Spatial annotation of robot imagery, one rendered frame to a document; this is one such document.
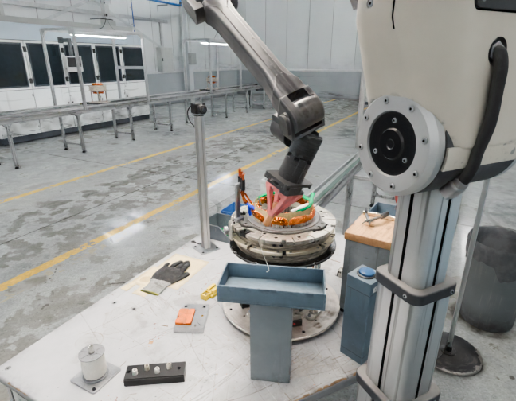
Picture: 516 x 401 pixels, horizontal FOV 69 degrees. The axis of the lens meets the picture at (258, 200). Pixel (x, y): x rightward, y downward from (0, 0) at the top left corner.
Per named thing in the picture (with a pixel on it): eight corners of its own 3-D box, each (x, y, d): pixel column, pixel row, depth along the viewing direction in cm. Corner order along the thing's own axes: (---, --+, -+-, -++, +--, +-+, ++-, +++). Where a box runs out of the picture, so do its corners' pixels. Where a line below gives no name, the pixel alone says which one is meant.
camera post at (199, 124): (210, 248, 162) (204, 114, 141) (205, 251, 160) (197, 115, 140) (207, 246, 164) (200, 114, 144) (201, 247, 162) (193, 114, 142)
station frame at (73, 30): (120, 99, 798) (112, 33, 752) (150, 101, 763) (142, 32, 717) (53, 107, 668) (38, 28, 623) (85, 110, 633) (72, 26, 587)
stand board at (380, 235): (364, 216, 128) (365, 210, 127) (423, 229, 119) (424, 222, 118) (343, 239, 113) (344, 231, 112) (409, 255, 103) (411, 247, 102)
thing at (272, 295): (220, 380, 95) (216, 285, 85) (229, 349, 105) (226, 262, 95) (318, 391, 92) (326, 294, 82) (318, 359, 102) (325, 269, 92)
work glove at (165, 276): (175, 258, 154) (174, 254, 153) (201, 266, 148) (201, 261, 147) (131, 288, 134) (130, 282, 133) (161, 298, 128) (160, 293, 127)
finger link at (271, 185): (252, 208, 84) (269, 172, 80) (272, 205, 89) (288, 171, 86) (273, 225, 80) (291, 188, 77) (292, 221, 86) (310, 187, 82)
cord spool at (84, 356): (97, 361, 100) (92, 340, 98) (114, 370, 98) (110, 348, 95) (76, 378, 95) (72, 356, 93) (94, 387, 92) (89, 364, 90)
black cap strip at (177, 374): (128, 371, 98) (127, 364, 97) (185, 367, 99) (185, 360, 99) (124, 387, 93) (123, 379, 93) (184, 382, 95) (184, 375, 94)
